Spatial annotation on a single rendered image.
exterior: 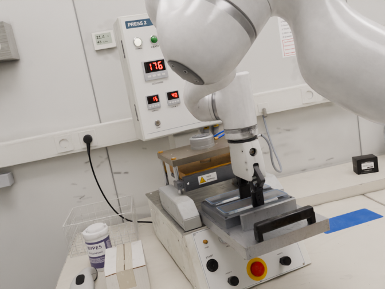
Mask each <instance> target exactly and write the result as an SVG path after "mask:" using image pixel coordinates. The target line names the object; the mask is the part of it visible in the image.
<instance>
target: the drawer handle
mask: <svg viewBox="0 0 385 289"><path fill-rule="evenodd" d="M304 219H307V222H309V223H311V224H313V223H315V222H316V217H315V212H314V208H313V207H312V206H310V205H307V206H303V207H301V208H298V209H295V210H291V211H289V212H286V213H283V214H279V215H277V216H274V217H271V218H268V219H266V220H262V221H259V222H256V223H254V225H253V226H254V228H253V230H254V237H255V240H257V241H258V242H259V243H260V242H262V241H264V238H263V234H264V233H267V232H270V231H273V230H275V229H278V228H282V227H284V226H287V225H290V224H293V223H296V222H298V221H301V220H304Z"/></svg>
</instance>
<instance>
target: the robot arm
mask: <svg viewBox="0 0 385 289"><path fill-rule="evenodd" d="M145 6H146V11H147V14H148V16H149V18H150V20H151V22H152V23H153V25H154V27H155V28H156V32H157V37H158V42H159V46H160V49H161V51H162V54H163V57H164V59H165V60H166V62H167V64H168V65H169V66H170V68H171V69H172V71H173V72H175V73H176V74H177V75H178V76H180V77H181V79H183V80H185V84H184V89H183V100H184V104H185V106H186V108H187V109H188V110H189V112H190V113H191V114H192V115H193V117H195V118H196V119H198V120H199V121H202V122H210V121H216V120H221V121H222V123H223V129H224V133H225V139H228V140H227V142H228V143H229V147H230V159H231V166H232V169H233V173H234V175H235V177H236V179H237V185H238V186H239V187H238V188H239V195H240V199H241V200H242V199H244V198H248V197H251V199H252V206H253V207H254V208H255V207H258V206H261V205H264V195H263V191H262V190H263V186H264V183H265V178H264V177H266V170H265V164H264V159H263V156H262V151H261V147H260V144H259V141H258V139H257V134H258V125H257V117H256V110H255V105H254V97H253V90H252V82H251V78H250V73H249V72H248V71H240V72H237V69H236V67H237V66H238V64H239V63H240V62H241V61H242V59H243V58H244V57H245V55H246V54H247V52H248V50H249V49H250V47H251V46H252V44H253V43H254V41H255V40H256V38H257V37H258V35H259V34H260V32H261V30H262V29H263V28H264V26H265V25H266V23H267V22H268V20H269V18H270V17H274V16H275V17H280V18H282V19H283V20H284V21H286V23H287V24H288V25H289V27H290V30H291V32H292V36H293V41H294V48H295V51H296V58H297V63H298V67H299V70H300V73H301V75H302V77H303V79H304V80H305V82H306V83H307V84H308V85H309V86H310V87H311V88H312V89H313V90H314V91H315V92H317V93H318V94H319V95H321V96H322V97H324V98H326V99H328V100H329V101H331V102H333V103H335V104H337V105H338V106H340V107H342V108H344V109H345V110H347V111H349V112H351V113H353V114H355V115H357V116H359V117H361V118H364V119H366V120H369V121H370V122H373V123H377V124H380V125H383V126H385V27H384V26H382V25H380V24H378V23H376V22H375V21H373V20H371V19H369V18H367V17H365V16H364V15H362V14H360V13H359V12H357V11H356V10H355V9H353V8H352V7H350V5H349V4H348V3H346V1H345V0H145ZM255 176H256V178H255V179H252V177H255ZM254 181H257V183H256V184H255V185H254V184H253V182H254ZM248 182H249V183H248ZM250 188H251V189H250ZM251 190H252V192H251Z"/></svg>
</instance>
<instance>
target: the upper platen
mask: <svg viewBox="0 0 385 289"><path fill-rule="evenodd" d="M228 164H231V159H230V154H229V153H226V154H222V155H218V156H215V157H211V158H207V159H203V160H200V161H196V162H191V163H187V164H184V165H180V166H178V170H179V175H180V179H181V180H182V177H184V176H187V175H190V174H194V173H198V172H201V171H205V170H209V169H213V168H216V167H220V166H224V165H228ZM170 172H172V173H171V176H172V177H174V171H173V167H172V166H170ZM174 178H175V177H174Z"/></svg>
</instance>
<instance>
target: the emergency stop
mask: <svg viewBox="0 0 385 289"><path fill-rule="evenodd" d="M250 270H251V273H252V274H253V275H254V276H257V277H259V276H262V275H263V274H264V272H265V267H264V265H263V264H262V263H261V262H259V261H255V262H254V263H252V265H251V267H250Z"/></svg>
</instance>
